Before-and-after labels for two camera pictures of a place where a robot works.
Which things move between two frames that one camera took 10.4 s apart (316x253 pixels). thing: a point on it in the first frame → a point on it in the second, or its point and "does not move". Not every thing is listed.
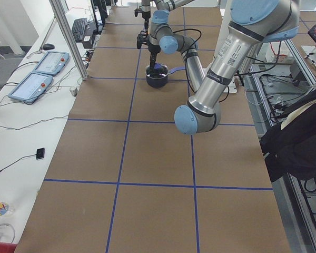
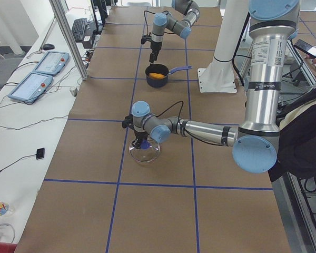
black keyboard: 78,29 does not move
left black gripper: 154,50 → 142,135
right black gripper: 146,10 → 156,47
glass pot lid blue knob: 160,70 → 149,150
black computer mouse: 48,46 does not move
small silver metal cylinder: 73,90 does not move
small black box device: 40,153 does not move
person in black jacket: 296,146 does not move
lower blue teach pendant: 30,88 does not move
